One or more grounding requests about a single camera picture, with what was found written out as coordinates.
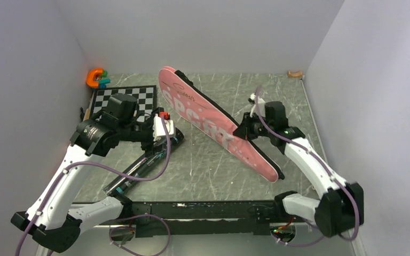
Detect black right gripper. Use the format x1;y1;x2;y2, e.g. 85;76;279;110
233;111;273;141

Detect pink racket bag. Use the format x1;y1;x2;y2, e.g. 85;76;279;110
158;66;285;182

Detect black shuttlecock tube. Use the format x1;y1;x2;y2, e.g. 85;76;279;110
103;128;184;196

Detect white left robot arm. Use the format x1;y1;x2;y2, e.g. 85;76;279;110
11;93;176;253

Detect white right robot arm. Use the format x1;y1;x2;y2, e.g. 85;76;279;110
233;95;364;241

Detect black white chessboard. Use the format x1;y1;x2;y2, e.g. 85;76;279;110
90;85;157;122

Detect orange teal toy blocks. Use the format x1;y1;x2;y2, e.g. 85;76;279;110
85;68;111;89

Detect small wooden arch block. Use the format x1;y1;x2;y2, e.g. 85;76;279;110
287;70;303;79

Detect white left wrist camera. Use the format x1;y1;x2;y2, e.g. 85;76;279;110
153;111;176;141

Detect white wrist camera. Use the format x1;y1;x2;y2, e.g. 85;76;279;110
248;93;265;118
153;111;176;141

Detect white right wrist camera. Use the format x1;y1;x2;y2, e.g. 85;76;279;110
248;93;265;118

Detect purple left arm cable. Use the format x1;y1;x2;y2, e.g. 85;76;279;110
14;116;173;256

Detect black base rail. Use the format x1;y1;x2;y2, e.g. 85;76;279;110
97;199;308;238

